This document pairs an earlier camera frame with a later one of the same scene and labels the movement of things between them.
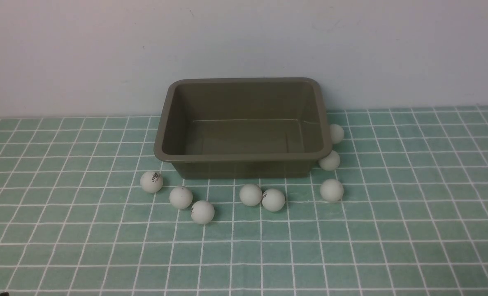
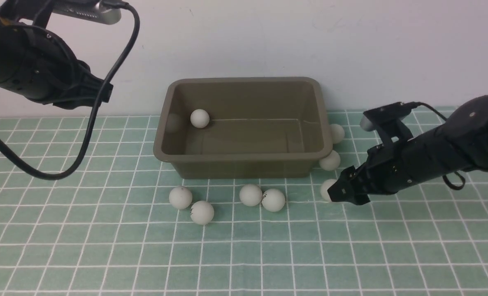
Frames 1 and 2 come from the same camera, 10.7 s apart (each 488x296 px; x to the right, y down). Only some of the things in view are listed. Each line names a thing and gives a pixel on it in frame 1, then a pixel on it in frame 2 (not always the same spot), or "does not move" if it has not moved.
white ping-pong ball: x=337 y=133 does not move
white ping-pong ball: x=331 y=163 does not move
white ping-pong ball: x=151 y=181 to x=200 y=118
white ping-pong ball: x=332 y=190 does not move
